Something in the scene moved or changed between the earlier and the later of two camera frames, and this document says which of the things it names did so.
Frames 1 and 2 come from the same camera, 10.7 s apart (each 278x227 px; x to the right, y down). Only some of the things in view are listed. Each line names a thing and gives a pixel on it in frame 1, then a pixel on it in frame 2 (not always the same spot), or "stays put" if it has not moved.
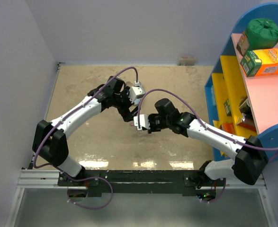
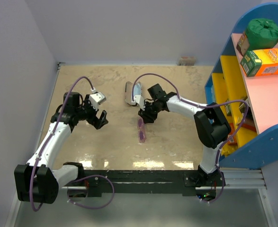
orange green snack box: x=263 y=62 stays put
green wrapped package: x=262 y=33 stays put
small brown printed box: x=243 y=44 stays put
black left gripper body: x=123 y=104 -> x=89 y=113
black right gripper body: x=157 y=123 -> x=151 y=111
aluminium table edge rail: x=49 y=100 stays put
